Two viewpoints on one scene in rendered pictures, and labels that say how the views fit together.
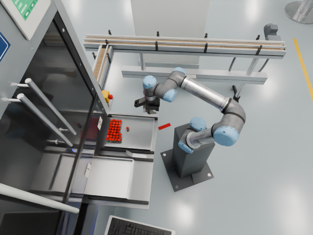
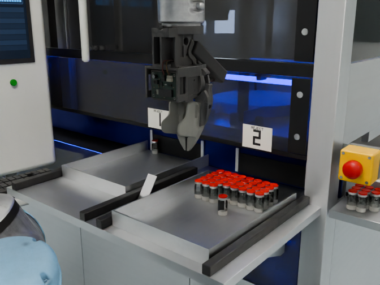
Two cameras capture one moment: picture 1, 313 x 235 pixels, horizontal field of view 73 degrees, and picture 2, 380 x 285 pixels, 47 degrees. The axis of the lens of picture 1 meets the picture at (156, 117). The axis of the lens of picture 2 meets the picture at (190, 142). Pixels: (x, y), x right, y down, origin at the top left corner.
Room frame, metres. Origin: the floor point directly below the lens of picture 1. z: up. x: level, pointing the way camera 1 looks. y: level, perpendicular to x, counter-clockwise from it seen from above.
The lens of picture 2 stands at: (1.12, -0.60, 1.30)
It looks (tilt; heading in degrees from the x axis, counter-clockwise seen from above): 16 degrees down; 120
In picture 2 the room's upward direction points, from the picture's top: straight up
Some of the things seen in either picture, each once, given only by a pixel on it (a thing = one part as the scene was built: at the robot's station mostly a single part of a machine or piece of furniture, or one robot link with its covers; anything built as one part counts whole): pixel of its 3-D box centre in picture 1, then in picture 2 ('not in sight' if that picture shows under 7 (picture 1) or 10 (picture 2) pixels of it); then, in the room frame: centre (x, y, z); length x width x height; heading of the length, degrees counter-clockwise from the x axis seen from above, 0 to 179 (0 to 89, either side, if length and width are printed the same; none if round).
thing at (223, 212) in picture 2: not in sight; (222, 205); (0.73, 0.22, 0.90); 0.02 x 0.02 x 0.04
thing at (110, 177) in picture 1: (106, 176); (138, 165); (0.39, 0.37, 0.90); 0.34 x 0.26 x 0.04; 81
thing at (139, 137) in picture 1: (130, 132); (208, 208); (0.70, 0.21, 0.90); 0.34 x 0.26 x 0.04; 80
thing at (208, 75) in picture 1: (192, 74); not in sight; (1.57, -0.44, 0.49); 1.60 x 0.08 x 0.12; 81
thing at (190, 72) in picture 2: (152, 101); (178, 63); (0.74, 0.02, 1.24); 0.09 x 0.08 x 0.12; 81
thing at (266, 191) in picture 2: (116, 131); (236, 190); (0.72, 0.31, 0.90); 0.18 x 0.02 x 0.05; 170
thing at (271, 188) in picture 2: (113, 130); (241, 188); (0.73, 0.34, 0.90); 0.18 x 0.02 x 0.05; 170
